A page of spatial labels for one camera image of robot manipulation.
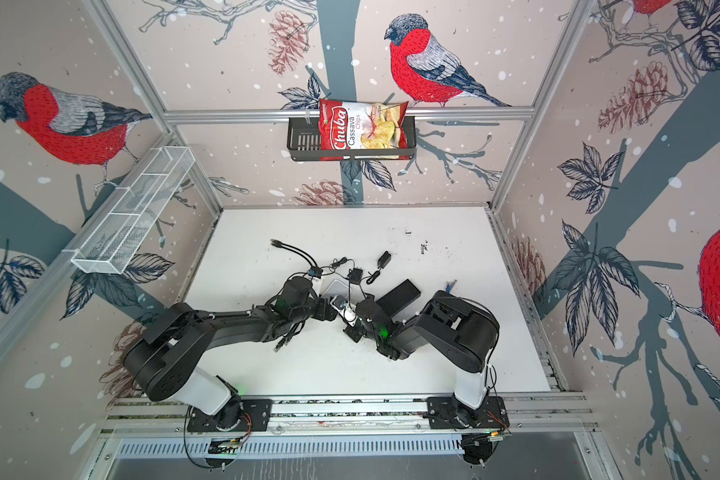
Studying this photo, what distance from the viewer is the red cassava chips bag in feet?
2.86

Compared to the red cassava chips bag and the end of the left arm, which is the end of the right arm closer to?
the end of the left arm

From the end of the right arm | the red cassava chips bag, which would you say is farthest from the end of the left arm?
the red cassava chips bag
